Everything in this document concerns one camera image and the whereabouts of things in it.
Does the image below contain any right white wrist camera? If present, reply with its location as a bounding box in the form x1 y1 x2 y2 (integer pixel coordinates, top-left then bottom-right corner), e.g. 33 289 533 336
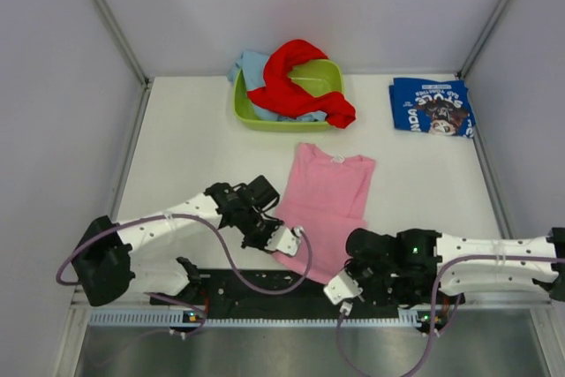
323 270 363 316

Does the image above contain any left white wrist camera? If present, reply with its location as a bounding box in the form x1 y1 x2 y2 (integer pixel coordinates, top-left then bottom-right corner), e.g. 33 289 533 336
266 226 304 257

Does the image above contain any right aluminium corner post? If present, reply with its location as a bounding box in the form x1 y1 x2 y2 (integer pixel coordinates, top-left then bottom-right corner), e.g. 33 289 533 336
456 0 514 79

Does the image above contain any folded blue printed t shirt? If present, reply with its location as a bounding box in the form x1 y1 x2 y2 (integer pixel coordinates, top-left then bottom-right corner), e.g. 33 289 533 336
388 78 476 139

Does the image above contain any aluminium corner post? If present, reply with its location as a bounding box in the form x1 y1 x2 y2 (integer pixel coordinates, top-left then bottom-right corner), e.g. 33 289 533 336
90 0 150 87
456 0 514 79

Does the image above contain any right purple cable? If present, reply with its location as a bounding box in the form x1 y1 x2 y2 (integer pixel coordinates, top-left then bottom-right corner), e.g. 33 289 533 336
335 254 565 377

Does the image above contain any red t shirt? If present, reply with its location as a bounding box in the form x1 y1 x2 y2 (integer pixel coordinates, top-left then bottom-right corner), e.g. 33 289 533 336
247 39 356 129

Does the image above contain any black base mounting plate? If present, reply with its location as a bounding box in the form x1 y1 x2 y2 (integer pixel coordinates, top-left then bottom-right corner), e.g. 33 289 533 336
149 268 467 319

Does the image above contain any left aluminium corner post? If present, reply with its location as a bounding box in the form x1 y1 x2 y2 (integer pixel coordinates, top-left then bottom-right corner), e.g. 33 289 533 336
90 0 150 87

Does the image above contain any grey slotted cable duct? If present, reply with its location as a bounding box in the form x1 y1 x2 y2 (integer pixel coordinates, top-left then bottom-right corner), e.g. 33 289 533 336
88 309 421 328

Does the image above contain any pink t shirt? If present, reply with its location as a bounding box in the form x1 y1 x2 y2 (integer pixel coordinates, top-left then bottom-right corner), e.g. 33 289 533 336
275 143 376 284

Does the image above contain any aluminium frame rail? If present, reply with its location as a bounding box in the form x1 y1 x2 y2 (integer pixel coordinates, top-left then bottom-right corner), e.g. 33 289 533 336
70 274 553 307

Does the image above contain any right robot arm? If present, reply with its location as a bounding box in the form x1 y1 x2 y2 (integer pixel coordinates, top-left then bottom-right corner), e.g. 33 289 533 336
344 228 564 306

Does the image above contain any green plastic basin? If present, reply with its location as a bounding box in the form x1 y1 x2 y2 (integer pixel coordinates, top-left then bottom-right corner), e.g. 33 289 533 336
230 59 345 133

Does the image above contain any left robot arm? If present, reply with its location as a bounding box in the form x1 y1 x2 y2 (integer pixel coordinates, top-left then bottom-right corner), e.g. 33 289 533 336
72 176 284 307

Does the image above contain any light blue t shirt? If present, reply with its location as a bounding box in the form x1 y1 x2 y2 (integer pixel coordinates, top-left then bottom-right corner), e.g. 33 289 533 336
228 49 327 122

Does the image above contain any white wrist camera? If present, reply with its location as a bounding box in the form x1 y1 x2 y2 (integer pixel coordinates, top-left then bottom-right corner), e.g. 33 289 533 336
266 226 304 257
323 270 363 316

